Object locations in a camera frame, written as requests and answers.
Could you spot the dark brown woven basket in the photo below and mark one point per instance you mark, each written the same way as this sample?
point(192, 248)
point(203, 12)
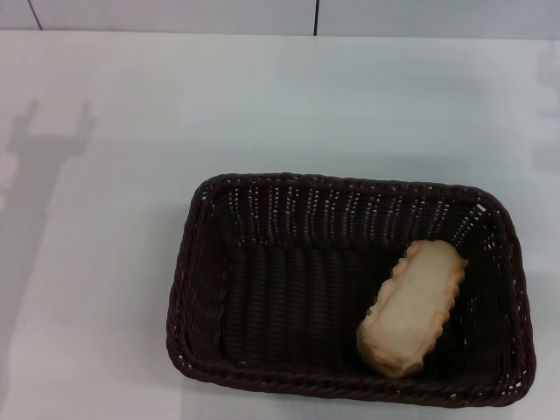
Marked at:
point(297, 306)

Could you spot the orange striped bread loaf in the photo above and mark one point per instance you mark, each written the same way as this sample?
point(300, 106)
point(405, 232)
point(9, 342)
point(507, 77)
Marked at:
point(411, 306)

